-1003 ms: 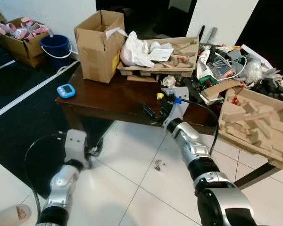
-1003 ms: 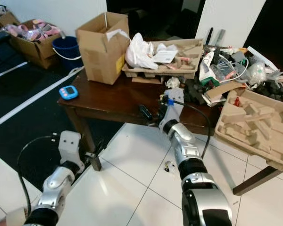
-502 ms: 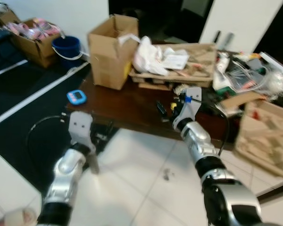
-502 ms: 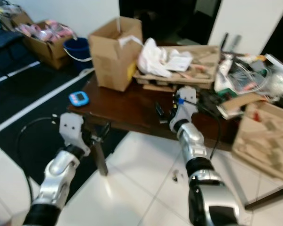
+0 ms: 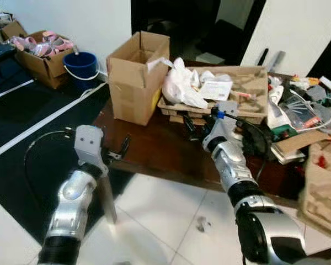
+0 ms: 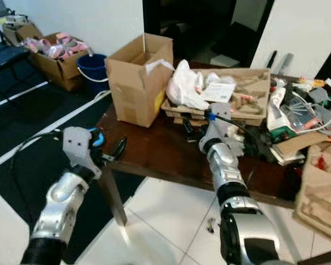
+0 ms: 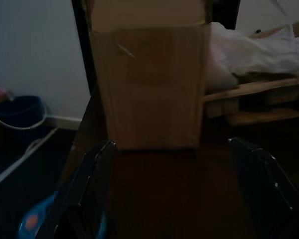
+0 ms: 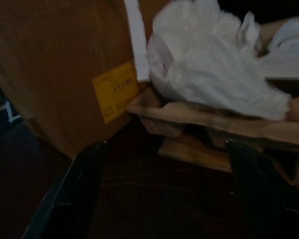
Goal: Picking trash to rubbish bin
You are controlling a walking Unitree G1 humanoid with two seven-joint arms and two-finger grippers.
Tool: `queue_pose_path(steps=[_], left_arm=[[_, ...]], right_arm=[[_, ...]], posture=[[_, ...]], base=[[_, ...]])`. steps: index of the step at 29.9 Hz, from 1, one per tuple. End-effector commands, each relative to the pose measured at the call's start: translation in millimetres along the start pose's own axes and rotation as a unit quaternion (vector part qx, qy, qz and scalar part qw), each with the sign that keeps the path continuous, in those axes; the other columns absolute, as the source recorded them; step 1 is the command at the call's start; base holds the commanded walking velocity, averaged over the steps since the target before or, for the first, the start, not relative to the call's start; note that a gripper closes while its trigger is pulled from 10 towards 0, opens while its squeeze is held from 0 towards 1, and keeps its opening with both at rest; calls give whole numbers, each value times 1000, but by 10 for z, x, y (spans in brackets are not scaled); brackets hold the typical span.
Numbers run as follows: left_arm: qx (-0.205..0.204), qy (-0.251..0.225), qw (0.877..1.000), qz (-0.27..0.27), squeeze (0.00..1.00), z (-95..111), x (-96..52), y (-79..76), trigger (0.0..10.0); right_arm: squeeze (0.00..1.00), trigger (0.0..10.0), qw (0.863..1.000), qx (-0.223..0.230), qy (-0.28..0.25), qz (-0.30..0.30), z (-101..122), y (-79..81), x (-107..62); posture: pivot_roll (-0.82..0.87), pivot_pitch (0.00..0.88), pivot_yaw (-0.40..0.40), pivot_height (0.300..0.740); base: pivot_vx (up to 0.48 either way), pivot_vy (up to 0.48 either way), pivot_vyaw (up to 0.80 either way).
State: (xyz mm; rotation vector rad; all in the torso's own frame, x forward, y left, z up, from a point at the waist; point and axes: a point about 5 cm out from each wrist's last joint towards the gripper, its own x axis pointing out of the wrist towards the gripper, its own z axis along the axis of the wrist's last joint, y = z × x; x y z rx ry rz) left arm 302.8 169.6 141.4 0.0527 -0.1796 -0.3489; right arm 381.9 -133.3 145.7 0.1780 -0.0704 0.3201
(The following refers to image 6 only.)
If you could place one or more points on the green power tool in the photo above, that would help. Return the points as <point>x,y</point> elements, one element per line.
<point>284,134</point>

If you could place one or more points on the moulded pulp packaging piece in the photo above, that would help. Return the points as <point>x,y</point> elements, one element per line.
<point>320,204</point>

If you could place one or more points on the blue plastic bucket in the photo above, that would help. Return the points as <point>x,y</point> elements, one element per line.
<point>91,72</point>

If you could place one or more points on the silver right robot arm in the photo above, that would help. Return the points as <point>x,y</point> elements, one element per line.
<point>226,165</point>

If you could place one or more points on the pink wrapped items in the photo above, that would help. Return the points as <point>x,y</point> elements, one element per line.
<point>58,51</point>

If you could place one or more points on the white plastic bag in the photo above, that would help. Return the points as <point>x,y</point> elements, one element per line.
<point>182,88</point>

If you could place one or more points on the white paper label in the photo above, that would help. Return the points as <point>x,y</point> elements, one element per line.
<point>218,93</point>

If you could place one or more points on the white plastic bottle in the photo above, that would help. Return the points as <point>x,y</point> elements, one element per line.
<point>276,113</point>

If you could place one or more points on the small cardboard box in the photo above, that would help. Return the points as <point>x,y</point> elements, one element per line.
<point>27,32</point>

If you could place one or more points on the clear plastic bag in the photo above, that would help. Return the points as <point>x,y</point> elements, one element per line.
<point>306,113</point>

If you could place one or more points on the cardboard box with pink items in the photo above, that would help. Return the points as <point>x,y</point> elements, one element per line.
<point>58,69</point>

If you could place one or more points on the dark wooden table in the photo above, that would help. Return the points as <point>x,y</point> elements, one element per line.
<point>154,154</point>

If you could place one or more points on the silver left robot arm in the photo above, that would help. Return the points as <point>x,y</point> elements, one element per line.
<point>60,199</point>

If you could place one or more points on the brown pulp packaging tray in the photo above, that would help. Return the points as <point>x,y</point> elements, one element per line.
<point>248,91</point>

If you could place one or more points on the flat cardboard piece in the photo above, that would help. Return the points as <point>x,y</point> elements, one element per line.
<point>298,144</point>

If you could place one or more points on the tall open cardboard box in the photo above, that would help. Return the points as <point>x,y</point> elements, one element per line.
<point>132,94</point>

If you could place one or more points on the black chair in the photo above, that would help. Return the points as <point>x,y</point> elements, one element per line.
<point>8,55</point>

